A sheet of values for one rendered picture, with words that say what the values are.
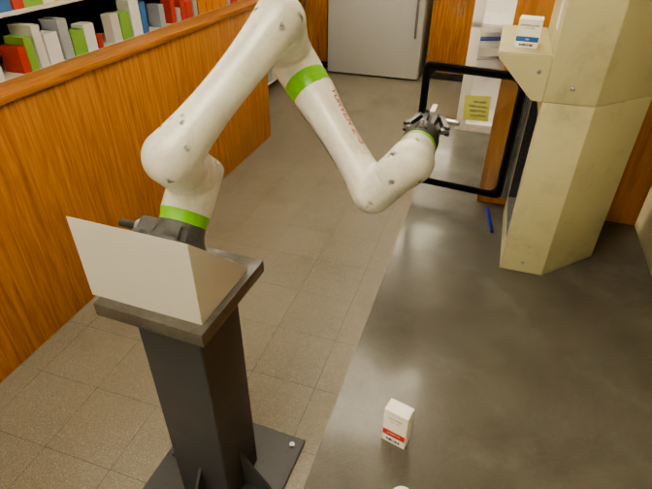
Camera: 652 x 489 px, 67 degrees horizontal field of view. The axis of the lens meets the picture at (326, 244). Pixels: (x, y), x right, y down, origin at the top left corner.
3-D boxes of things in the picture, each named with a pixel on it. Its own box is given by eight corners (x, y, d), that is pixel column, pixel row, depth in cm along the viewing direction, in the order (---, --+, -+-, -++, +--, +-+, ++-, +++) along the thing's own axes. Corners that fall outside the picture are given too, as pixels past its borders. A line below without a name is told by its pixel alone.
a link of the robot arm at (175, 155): (117, 154, 107) (268, -33, 111) (150, 176, 123) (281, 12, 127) (162, 188, 105) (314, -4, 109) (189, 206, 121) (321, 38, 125)
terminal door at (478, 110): (501, 199, 160) (531, 74, 138) (409, 179, 171) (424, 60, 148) (501, 198, 161) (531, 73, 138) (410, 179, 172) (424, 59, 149)
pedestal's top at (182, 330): (96, 314, 128) (92, 303, 125) (170, 247, 152) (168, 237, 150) (204, 347, 118) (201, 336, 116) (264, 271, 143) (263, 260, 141)
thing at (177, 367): (127, 512, 175) (48, 327, 124) (202, 406, 212) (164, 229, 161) (248, 566, 161) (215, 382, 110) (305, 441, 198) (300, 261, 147)
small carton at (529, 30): (537, 44, 115) (544, 16, 112) (537, 48, 111) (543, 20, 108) (515, 42, 117) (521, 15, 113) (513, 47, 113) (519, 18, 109)
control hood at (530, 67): (538, 65, 137) (548, 26, 131) (542, 102, 112) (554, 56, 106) (496, 61, 140) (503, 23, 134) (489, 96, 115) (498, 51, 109)
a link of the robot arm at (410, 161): (440, 175, 110) (407, 139, 108) (400, 205, 117) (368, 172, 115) (449, 150, 121) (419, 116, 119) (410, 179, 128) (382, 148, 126)
